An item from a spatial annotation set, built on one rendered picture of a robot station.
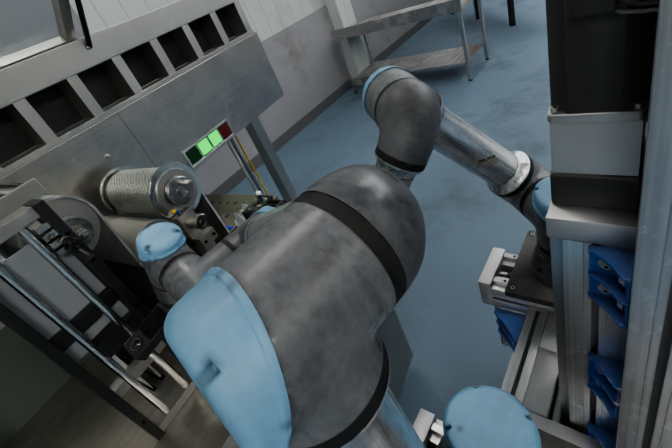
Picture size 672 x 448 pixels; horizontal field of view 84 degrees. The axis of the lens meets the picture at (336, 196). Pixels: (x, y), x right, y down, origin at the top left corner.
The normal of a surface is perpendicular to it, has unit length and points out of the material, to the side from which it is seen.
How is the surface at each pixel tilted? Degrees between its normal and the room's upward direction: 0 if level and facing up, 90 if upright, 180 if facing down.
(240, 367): 48
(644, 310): 90
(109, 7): 90
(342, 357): 87
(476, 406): 8
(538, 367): 0
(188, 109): 90
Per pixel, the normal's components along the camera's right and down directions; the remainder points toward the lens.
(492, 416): -0.25, -0.86
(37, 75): 0.83, 0.01
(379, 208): 0.31, -0.48
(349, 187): -0.04, -0.77
